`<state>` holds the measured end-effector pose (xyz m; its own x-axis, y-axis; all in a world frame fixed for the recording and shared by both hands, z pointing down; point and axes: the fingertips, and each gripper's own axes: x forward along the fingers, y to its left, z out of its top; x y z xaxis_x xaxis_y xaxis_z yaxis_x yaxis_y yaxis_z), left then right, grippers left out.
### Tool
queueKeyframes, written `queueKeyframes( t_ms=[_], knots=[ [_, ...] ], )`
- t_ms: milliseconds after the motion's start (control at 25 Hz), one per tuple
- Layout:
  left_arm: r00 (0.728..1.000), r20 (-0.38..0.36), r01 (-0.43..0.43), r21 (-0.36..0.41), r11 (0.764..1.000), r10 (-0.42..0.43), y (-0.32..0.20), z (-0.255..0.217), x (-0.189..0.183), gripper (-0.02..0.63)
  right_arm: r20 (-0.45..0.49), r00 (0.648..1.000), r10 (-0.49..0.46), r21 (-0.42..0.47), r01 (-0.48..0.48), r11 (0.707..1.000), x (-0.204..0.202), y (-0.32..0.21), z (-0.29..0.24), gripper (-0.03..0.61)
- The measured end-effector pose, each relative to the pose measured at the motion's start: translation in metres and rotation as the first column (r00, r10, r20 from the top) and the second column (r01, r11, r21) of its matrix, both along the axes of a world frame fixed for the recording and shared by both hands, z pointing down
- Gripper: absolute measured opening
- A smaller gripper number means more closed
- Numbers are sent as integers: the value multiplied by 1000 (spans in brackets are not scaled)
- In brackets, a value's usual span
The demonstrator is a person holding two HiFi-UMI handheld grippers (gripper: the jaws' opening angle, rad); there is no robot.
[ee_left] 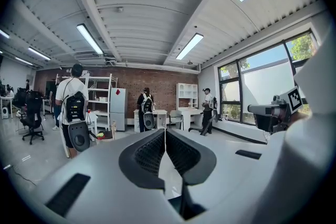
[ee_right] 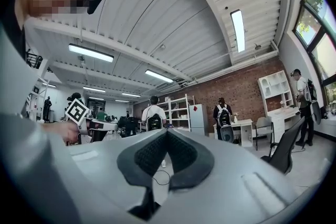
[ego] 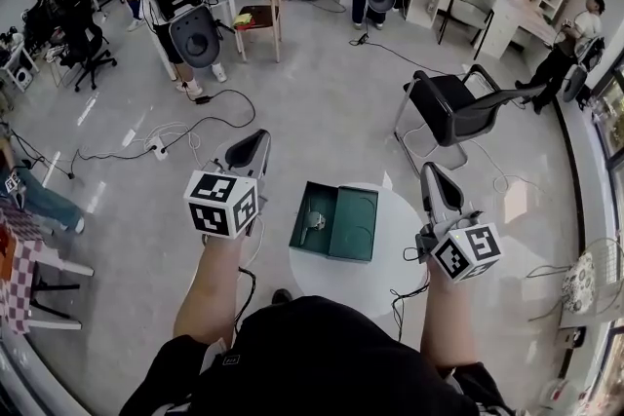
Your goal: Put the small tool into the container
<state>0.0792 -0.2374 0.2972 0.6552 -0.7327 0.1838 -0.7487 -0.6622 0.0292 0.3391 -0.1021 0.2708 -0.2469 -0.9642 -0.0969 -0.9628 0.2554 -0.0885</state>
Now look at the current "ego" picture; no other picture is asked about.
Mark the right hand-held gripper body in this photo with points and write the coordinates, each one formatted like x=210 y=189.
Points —
x=468 y=253

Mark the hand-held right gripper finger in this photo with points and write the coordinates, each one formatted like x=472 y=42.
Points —
x=454 y=202
x=431 y=195

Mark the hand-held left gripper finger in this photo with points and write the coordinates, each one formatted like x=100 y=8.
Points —
x=239 y=150
x=258 y=161

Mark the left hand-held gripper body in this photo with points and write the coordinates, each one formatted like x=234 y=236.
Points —
x=219 y=204

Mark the green box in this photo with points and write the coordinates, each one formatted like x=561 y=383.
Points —
x=356 y=224

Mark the small silver object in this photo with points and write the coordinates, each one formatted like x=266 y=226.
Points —
x=314 y=220

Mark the person's left forearm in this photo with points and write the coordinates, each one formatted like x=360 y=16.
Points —
x=214 y=282

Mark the person's right forearm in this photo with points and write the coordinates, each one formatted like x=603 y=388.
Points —
x=448 y=316

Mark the black power adapter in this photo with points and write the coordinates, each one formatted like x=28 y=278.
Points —
x=204 y=100

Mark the white power strip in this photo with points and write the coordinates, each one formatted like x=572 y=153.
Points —
x=157 y=148

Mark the person's black shoe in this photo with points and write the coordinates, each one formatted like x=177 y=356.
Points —
x=282 y=297

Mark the floral seat cushion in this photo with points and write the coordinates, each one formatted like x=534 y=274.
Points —
x=577 y=282

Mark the yellow cloth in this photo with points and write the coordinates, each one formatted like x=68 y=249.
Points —
x=243 y=20

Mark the light wooden chair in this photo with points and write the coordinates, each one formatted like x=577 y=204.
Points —
x=263 y=14

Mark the large black-framed window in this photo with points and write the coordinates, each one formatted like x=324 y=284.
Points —
x=614 y=122

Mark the person's black shirt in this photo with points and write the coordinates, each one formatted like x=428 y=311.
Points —
x=317 y=355

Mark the checkered tablecloth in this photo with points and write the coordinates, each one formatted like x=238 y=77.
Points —
x=24 y=268

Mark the small white speaker box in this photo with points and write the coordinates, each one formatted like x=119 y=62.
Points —
x=23 y=78

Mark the black chair with chrome frame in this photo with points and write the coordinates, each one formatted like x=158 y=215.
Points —
x=439 y=102

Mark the white table frame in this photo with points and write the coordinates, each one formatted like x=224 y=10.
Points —
x=73 y=269

